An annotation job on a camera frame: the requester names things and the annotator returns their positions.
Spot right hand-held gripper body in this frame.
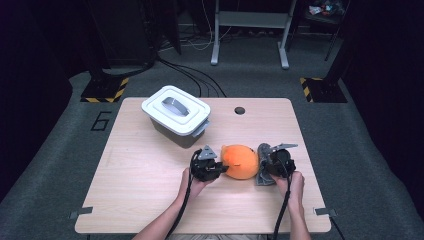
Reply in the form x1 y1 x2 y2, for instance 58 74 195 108
266 143 299 178

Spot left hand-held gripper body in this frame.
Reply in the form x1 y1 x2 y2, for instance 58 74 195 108
190 144 223 183

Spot orange plush toy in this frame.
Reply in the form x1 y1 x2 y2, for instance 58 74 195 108
220 144 260 181

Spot white lid with grey handle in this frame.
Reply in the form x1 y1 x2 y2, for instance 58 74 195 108
141 85 212 137

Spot person's left hand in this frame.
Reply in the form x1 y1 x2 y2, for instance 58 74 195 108
179 167 214 201

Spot person's right hand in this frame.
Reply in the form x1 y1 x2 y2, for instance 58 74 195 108
273 170 306 209

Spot person's light clothing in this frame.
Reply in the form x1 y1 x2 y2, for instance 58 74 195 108
166 234 268 240

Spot black stand base striped edge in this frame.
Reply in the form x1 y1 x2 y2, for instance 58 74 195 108
299 77 348 104
79 77 130 104

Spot dark cabinet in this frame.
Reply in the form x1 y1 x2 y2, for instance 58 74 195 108
87 0 158 68

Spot colourful clutter on dark shelf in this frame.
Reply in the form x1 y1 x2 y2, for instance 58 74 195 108
308 0 346 18

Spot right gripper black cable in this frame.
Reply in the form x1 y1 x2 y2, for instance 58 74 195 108
273 159 295 240

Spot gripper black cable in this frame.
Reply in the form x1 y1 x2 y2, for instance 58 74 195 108
164 149 204 240
273 159 295 240

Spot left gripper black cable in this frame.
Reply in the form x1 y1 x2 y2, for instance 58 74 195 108
164 149 204 240

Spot black floor cables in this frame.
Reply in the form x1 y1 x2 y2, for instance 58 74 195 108
155 56 228 99

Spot white floor cable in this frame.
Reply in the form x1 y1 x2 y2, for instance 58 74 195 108
159 0 234 53

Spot white metal desk frame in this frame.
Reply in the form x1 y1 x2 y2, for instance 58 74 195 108
210 0 298 70

